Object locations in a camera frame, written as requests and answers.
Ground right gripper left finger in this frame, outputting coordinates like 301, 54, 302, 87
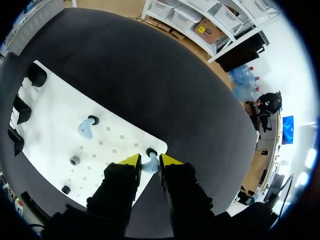
86, 153, 143, 219

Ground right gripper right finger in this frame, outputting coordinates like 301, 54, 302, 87
158, 152, 216, 221

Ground white plate with black stands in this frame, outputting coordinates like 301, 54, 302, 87
6, 59, 168, 208

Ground light blue earbud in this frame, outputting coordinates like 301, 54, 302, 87
77, 119, 95, 140
141, 156, 160, 175

